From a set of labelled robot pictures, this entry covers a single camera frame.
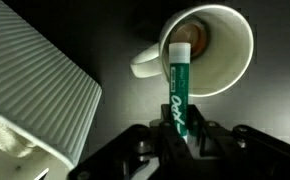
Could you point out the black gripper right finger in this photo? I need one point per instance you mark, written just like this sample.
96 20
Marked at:
251 156

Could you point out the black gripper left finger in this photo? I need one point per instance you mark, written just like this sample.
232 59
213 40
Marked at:
145 150

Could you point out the green Expo marker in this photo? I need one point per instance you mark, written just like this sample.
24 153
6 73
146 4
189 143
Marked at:
179 83

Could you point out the white towel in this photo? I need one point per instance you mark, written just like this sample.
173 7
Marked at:
8 140

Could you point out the white mug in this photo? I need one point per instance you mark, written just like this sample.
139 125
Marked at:
225 60

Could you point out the white plastic basket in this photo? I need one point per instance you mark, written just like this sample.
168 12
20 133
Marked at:
35 83

